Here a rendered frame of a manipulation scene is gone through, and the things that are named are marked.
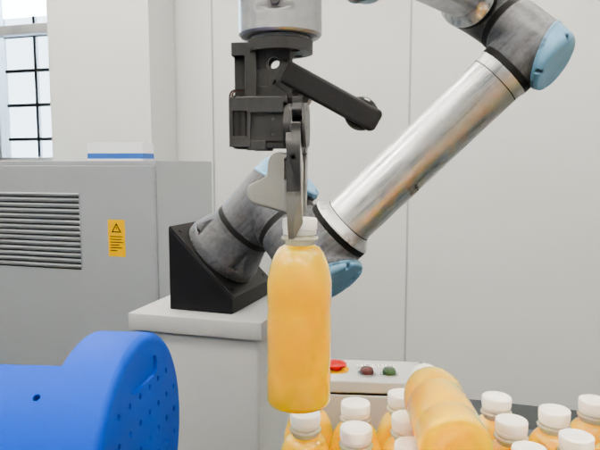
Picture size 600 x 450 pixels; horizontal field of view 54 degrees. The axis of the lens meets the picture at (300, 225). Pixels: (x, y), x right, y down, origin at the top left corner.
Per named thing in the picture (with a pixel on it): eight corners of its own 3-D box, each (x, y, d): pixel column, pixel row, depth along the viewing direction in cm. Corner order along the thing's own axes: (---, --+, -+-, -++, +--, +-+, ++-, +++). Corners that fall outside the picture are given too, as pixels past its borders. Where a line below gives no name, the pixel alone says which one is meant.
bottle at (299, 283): (341, 400, 67) (344, 238, 65) (290, 415, 63) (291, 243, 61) (305, 381, 72) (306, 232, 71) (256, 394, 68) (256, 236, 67)
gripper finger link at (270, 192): (248, 238, 64) (250, 155, 65) (303, 239, 64) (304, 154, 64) (243, 237, 61) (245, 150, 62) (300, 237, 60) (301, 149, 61)
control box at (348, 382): (306, 414, 101) (306, 356, 100) (423, 418, 100) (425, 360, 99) (302, 441, 92) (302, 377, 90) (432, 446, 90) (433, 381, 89)
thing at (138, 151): (101, 161, 256) (101, 143, 255) (153, 161, 252) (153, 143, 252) (87, 161, 244) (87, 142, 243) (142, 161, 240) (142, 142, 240)
